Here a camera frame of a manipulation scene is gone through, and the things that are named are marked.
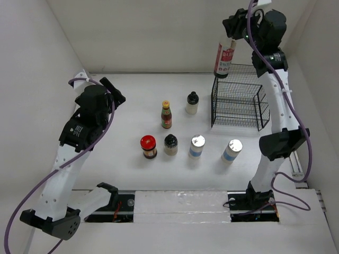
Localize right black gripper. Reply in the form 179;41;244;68
222;5;264;51

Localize tall red-label sauce bottle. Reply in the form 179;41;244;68
213;38;236;79

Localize green-label chili sauce bottle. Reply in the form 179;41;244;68
161;101;172;129

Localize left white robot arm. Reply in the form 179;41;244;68
20;77;126;240

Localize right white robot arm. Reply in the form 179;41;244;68
222;4;313;216

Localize red-lid sauce jar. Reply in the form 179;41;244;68
140;135;157;159

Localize black-cap white spice bottle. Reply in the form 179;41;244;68
164;134;178;156

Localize blue-band silver-top shaker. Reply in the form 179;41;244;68
189;134;206;159
221;139;243;164

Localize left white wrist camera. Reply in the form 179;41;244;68
68;69;91;94

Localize black wire basket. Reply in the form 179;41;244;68
211;64;270;131

